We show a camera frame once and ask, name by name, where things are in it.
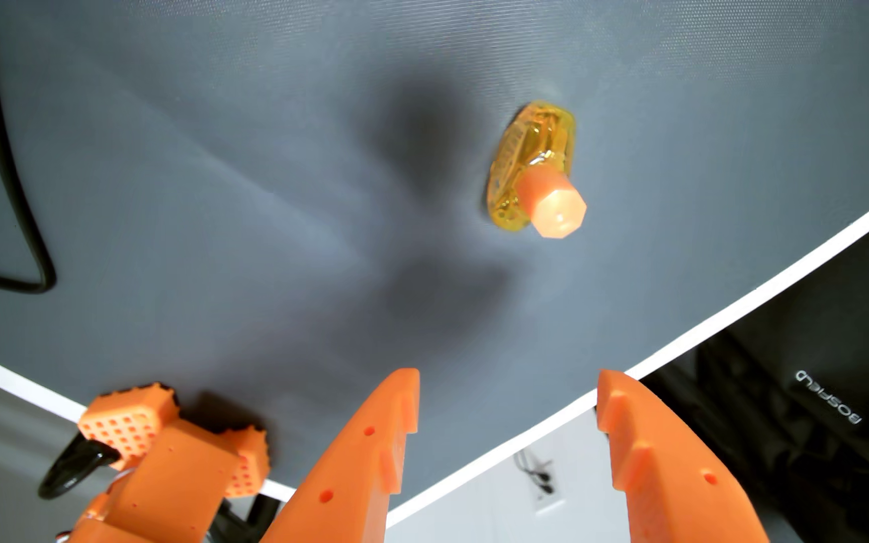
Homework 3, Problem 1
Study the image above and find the yellow eyedrops bottle orange cap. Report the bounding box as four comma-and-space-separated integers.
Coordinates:
485, 101, 588, 241

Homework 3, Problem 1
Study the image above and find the grey textured mat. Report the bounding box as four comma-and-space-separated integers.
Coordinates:
0, 0, 869, 526

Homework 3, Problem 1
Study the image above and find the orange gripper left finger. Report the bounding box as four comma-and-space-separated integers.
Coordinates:
259, 368, 421, 543

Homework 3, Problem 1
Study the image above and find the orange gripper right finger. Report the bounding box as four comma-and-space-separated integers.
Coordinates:
595, 368, 772, 543

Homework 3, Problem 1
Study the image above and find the white wall outlet with plug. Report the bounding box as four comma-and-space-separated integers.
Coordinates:
513, 448, 565, 515

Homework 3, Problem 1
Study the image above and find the black power cable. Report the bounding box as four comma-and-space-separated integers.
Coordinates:
0, 0, 57, 296

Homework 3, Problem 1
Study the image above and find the black fabric bag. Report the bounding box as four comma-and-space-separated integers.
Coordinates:
640, 199, 869, 543

